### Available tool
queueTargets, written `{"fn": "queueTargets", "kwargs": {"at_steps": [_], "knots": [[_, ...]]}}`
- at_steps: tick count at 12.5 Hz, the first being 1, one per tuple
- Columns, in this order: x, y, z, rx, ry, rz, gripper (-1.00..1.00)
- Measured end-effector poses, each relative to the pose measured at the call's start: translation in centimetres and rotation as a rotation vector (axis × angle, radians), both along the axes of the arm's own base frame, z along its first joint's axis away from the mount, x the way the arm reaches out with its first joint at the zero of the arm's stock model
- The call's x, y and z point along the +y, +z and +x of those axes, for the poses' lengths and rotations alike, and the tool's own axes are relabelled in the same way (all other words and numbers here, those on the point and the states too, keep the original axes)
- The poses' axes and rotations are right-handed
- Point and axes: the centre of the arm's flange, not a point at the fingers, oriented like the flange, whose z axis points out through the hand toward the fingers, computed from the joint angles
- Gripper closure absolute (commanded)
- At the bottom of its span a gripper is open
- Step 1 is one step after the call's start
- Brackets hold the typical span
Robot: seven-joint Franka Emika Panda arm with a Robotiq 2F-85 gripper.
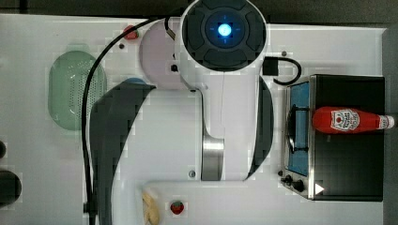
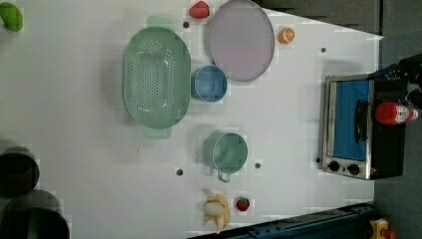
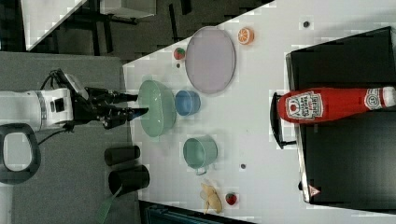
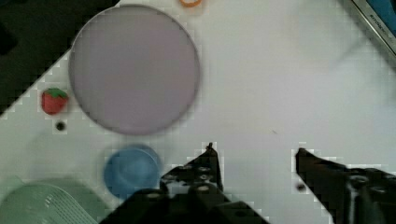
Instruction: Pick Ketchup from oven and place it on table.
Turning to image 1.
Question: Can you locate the black cable clip with loop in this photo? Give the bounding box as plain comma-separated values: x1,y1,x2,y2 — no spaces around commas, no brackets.
262,56,302,86

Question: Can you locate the blue round object under arm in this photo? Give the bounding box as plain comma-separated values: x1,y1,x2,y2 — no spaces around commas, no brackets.
125,78,146,84

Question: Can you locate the dark round object left edge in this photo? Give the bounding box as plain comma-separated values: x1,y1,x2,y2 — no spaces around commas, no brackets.
0,140,23,207

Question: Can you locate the green perforated basket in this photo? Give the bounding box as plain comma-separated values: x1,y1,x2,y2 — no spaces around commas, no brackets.
48,51,96,130

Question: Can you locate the yellow plush banana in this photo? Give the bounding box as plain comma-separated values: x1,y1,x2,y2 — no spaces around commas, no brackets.
143,192,161,225

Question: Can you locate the red toy near arm base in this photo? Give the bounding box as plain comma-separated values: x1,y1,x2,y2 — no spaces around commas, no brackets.
123,25,139,40

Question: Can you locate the red plush strawberry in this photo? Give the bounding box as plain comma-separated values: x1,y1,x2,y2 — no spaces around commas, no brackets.
170,201,185,215

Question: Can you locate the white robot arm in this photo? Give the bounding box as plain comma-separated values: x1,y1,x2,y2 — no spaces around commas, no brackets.
88,0,273,225

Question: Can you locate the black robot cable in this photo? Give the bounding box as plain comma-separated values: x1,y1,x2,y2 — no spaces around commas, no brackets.
81,7,186,225

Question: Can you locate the red plush ketchup bottle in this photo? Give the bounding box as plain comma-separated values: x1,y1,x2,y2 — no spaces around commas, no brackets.
312,107,396,134

